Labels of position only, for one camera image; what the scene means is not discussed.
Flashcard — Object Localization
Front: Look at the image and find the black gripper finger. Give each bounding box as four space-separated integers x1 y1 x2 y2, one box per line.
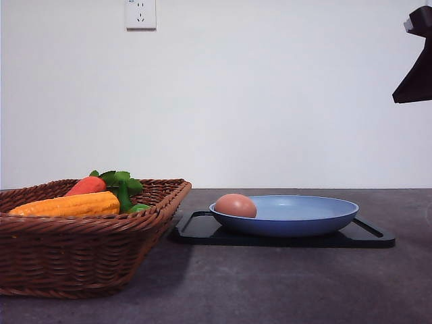
392 5 432 103

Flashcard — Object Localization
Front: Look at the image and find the blue plate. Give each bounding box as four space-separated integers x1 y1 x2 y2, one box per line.
209 195 359 237

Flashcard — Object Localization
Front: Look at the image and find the brown egg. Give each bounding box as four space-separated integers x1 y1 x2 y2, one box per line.
215 193 257 217

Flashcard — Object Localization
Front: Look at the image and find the brown wicker basket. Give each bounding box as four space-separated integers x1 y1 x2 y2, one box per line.
0 178 192 298

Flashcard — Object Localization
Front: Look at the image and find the black serving tray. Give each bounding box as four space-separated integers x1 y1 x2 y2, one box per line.
173 211 395 248

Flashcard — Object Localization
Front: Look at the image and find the green toy lime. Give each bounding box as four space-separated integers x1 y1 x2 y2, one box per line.
129 204 151 212

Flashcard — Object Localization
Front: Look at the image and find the green leafy toy vegetable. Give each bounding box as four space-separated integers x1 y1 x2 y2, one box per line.
90 170 150 213

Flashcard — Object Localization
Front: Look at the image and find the yellow toy corn cob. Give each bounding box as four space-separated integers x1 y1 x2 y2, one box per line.
8 192 120 216

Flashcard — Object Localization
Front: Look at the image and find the orange toy carrot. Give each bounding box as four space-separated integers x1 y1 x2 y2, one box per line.
65 175 106 196

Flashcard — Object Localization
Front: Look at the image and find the white wall socket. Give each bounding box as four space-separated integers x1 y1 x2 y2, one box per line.
126 0 157 32

